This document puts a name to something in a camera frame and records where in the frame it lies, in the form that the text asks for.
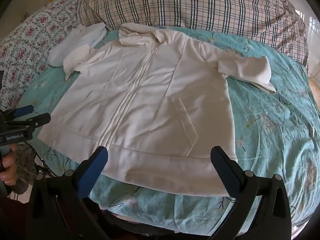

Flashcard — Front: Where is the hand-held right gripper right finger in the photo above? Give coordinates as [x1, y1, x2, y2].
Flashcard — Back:
[210, 145, 293, 240]

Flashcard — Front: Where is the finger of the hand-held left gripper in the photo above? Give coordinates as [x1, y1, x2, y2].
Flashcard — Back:
[0, 105, 34, 120]
[0, 113, 51, 131]

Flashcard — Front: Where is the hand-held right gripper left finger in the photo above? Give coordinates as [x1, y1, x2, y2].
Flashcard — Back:
[26, 145, 118, 240]

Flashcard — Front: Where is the white zip hooded jacket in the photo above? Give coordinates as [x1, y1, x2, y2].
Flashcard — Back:
[37, 22, 277, 197]

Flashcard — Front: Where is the person's left hand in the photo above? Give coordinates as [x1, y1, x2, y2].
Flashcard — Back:
[0, 149, 18, 184]

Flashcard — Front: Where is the teal floral bedsheet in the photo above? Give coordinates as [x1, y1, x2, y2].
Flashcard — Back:
[15, 25, 317, 230]

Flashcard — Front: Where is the pink floral quilt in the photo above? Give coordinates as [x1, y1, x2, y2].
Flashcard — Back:
[0, 0, 83, 195]

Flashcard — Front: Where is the folded white cloth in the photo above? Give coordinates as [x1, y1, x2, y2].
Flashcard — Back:
[47, 22, 107, 67]

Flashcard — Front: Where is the plaid quilt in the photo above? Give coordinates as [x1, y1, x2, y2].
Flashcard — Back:
[76, 0, 309, 67]

